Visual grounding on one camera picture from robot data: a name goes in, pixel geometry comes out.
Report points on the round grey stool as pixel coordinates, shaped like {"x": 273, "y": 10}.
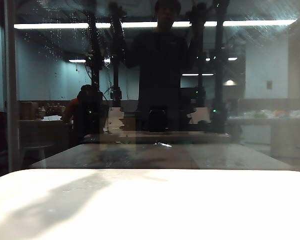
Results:
{"x": 37, "y": 146}

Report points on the large glass pane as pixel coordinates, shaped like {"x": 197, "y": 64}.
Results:
{"x": 265, "y": 80}

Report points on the grey vertical frame post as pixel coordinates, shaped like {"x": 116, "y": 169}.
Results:
{"x": 11, "y": 87}

